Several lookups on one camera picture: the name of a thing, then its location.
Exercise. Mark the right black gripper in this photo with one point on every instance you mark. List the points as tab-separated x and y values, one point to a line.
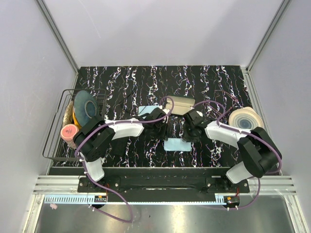
187	137

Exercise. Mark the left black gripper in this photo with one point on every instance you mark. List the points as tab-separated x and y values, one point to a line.
163	136

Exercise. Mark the light blue cloth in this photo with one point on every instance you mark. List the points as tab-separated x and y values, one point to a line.
176	144
146	109

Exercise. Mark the dark green glasses case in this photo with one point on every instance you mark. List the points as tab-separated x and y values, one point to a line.
179	105

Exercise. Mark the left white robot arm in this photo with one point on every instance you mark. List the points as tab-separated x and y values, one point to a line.
95	137

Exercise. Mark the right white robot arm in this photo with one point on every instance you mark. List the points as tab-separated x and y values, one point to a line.
258	152

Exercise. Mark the red thin sunglasses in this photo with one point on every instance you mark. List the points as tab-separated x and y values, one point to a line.
232	97

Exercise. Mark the black glasses case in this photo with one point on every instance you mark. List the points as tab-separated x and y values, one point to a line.
119	147

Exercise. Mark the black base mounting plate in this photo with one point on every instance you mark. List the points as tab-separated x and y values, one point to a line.
211	180

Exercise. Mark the blue ceramic plate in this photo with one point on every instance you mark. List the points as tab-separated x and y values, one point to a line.
85	107

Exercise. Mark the yellow plate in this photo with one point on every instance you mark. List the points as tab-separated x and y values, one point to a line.
76	123

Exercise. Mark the pink patterned cup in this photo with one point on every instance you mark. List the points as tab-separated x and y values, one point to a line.
67	134

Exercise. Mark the woven beige plate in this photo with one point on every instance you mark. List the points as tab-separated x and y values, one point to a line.
68	116

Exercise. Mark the black wire dish rack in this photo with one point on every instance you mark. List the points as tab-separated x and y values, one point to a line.
55	148

